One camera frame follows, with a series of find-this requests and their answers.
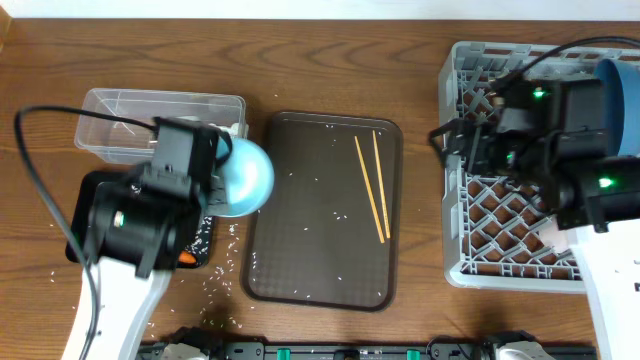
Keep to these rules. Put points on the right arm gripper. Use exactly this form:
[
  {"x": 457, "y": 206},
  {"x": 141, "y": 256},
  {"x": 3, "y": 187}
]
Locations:
[{"x": 482, "y": 133}]

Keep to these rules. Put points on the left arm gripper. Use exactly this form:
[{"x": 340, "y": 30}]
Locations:
[{"x": 223, "y": 202}]

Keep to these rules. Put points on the light blue rice bowl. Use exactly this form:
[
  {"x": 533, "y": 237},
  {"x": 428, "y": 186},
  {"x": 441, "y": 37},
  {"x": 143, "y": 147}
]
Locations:
[{"x": 246, "y": 179}]

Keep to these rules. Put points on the wooden chopstick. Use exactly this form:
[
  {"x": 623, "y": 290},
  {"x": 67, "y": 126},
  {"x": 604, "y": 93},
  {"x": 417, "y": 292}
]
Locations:
[
  {"x": 381, "y": 186},
  {"x": 369, "y": 191}
]

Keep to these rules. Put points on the orange carrot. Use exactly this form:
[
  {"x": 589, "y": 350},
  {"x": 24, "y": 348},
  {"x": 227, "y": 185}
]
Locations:
[{"x": 187, "y": 258}]

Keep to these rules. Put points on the dark blue plate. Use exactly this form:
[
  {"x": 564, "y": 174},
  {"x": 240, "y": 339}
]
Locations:
[{"x": 621, "y": 90}]

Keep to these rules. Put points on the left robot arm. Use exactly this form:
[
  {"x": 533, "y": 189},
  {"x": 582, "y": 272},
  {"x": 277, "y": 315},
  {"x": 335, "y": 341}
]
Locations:
[{"x": 118, "y": 295}]

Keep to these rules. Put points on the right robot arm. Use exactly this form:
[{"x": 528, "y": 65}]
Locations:
[{"x": 553, "y": 134}]

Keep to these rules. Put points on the grey dishwasher rack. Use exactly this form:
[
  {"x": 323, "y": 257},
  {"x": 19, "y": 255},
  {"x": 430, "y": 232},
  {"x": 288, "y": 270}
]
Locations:
[{"x": 496, "y": 231}]

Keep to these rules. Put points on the spilled white rice pile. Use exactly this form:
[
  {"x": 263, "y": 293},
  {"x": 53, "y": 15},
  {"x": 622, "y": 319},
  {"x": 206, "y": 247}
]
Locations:
[{"x": 168, "y": 230}]

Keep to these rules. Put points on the brown serving tray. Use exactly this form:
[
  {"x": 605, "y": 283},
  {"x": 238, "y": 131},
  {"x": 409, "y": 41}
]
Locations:
[{"x": 314, "y": 242}]

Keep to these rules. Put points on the black plastic tray bin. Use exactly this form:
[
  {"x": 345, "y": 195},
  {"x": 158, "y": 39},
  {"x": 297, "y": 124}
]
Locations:
[{"x": 200, "y": 246}]

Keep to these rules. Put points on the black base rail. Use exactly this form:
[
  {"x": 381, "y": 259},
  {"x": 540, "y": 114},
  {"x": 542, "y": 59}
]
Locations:
[{"x": 195, "y": 343}]

